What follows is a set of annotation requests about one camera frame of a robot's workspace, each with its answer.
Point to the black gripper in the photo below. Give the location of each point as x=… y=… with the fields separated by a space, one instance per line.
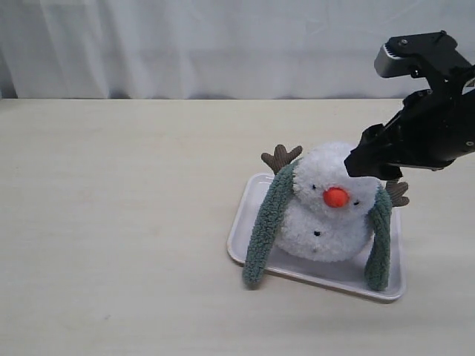
x=429 y=132

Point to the white plush snowman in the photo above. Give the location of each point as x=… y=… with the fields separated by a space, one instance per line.
x=327 y=218

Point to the green fuzzy scarf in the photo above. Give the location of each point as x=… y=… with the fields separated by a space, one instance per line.
x=271 y=214

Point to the white curtain backdrop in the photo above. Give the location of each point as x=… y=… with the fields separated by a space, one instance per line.
x=213 y=49

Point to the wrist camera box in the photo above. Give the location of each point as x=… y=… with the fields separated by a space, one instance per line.
x=431 y=56

